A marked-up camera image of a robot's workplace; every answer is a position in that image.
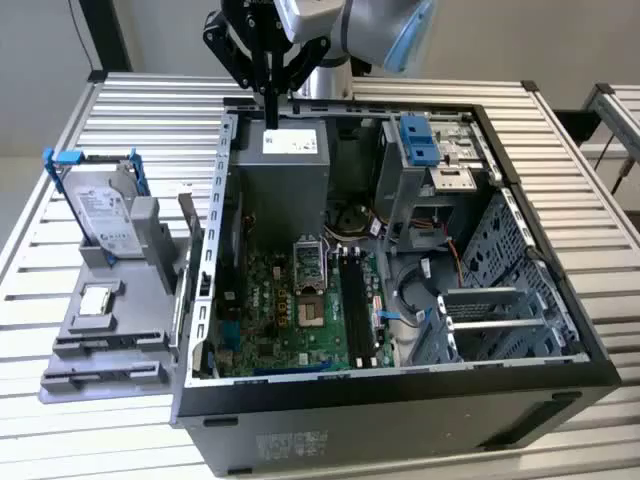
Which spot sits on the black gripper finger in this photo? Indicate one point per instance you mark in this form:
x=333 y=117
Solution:
x=227 y=42
x=307 y=62

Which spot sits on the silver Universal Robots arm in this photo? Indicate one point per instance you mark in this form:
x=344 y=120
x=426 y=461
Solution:
x=320 y=20

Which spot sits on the black RAM slot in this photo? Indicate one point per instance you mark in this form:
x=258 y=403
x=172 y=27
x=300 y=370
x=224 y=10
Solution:
x=365 y=310
x=352 y=310

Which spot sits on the blue drive carrier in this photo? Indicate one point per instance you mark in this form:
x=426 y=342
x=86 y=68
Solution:
x=417 y=135

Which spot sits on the grey power supply box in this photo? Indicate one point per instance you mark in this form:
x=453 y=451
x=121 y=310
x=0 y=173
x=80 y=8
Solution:
x=280 y=200

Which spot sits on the green graphics card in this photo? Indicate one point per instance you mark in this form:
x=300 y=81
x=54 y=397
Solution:
x=196 y=245

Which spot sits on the hard disk in blue carrier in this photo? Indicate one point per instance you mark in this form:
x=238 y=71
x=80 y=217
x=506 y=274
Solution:
x=102 y=210

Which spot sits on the CPU socket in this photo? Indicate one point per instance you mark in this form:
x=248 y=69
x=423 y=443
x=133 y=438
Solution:
x=312 y=312

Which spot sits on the grey parts rack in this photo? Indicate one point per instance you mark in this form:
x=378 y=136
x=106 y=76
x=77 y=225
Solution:
x=135 y=305

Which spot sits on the green motherboard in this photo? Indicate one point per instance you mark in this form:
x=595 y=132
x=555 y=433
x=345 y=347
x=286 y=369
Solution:
x=280 y=350

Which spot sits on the silver CPU chip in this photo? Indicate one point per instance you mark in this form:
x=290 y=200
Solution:
x=95 y=301

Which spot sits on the blue expansion slot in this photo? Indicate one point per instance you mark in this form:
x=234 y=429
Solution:
x=300 y=369

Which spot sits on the aluminium slat side table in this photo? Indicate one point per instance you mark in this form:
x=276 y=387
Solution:
x=620 y=107

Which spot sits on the silver expansion slot cover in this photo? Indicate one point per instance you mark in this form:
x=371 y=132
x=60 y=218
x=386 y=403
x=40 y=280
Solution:
x=500 y=325

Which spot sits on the black open PC case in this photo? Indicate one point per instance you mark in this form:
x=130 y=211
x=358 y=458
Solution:
x=400 y=430

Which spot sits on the black metal post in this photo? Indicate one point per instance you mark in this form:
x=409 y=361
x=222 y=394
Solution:
x=112 y=35

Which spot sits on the black table bracket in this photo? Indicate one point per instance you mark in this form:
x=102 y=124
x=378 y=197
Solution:
x=575 y=125

